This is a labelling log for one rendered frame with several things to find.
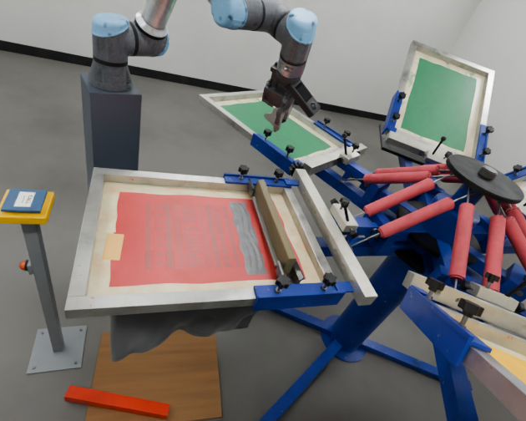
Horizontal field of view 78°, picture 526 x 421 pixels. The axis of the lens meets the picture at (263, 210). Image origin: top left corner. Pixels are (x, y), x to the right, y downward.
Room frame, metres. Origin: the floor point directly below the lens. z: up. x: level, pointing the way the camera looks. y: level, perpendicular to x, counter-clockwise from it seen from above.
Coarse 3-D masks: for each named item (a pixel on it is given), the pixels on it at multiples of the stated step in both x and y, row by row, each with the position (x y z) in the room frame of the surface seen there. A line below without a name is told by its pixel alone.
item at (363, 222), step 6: (354, 216) 1.10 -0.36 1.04; (336, 222) 1.02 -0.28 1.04; (360, 222) 1.08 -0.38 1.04; (366, 222) 1.09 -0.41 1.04; (360, 228) 1.05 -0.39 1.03; (366, 228) 1.07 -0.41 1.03; (372, 228) 1.08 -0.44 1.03; (342, 234) 1.02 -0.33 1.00; (360, 234) 1.06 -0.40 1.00; (366, 234) 1.08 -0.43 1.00
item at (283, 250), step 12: (264, 180) 1.09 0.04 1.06; (264, 192) 1.01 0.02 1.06; (264, 204) 0.97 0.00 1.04; (264, 216) 0.94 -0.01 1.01; (276, 216) 0.90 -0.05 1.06; (276, 228) 0.84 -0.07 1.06; (276, 240) 0.81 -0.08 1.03; (288, 240) 0.80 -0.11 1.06; (276, 252) 0.78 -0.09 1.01; (288, 252) 0.75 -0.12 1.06; (288, 264) 0.72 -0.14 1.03
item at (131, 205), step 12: (120, 192) 0.84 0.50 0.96; (132, 192) 0.86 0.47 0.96; (120, 204) 0.78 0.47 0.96; (132, 204) 0.81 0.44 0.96; (144, 204) 0.83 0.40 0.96; (180, 204) 0.89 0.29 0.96; (192, 204) 0.92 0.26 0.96; (204, 204) 0.94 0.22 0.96; (216, 204) 0.97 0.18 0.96; (228, 204) 0.99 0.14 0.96; (252, 204) 1.05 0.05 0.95; (120, 216) 0.73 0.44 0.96; (132, 216) 0.75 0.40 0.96; (144, 216) 0.77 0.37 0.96; (252, 216) 0.98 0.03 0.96; (120, 228) 0.68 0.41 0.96; (132, 228) 0.70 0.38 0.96; (144, 228) 0.72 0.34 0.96
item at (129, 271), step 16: (128, 240) 0.65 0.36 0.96; (128, 256) 0.59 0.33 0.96; (240, 256) 0.75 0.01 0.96; (112, 272) 0.52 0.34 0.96; (128, 272) 0.54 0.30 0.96; (144, 272) 0.56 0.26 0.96; (160, 272) 0.58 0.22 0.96; (176, 272) 0.60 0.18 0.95; (192, 272) 0.62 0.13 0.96; (208, 272) 0.64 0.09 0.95; (224, 272) 0.67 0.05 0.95; (240, 272) 0.69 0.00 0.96; (272, 272) 0.74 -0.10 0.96
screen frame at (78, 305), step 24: (96, 168) 0.88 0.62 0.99; (96, 192) 0.76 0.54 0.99; (288, 192) 1.17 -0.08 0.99; (96, 216) 0.66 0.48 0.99; (312, 240) 0.93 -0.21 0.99; (72, 288) 0.42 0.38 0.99; (240, 288) 0.60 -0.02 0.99; (72, 312) 0.37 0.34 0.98; (96, 312) 0.39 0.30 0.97; (120, 312) 0.42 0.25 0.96; (144, 312) 0.45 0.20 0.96
